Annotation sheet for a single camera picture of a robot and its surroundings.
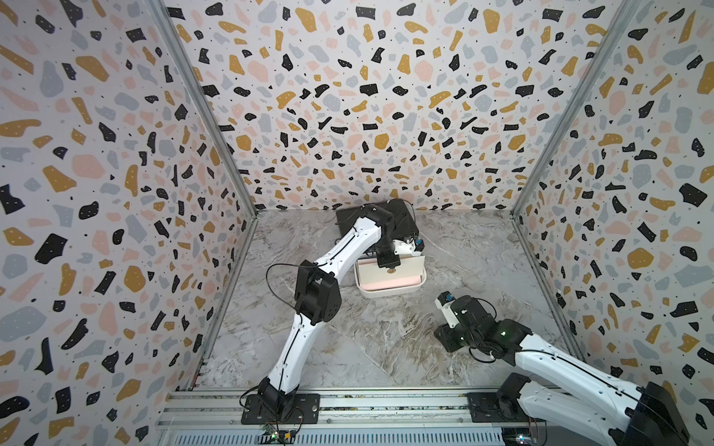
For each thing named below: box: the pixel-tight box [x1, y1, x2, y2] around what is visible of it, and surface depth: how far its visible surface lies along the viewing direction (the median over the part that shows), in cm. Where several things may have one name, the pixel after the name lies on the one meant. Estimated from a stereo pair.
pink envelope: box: [360, 275, 423, 291], surface depth 96 cm
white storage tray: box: [354, 260, 428, 299], surface depth 97 cm
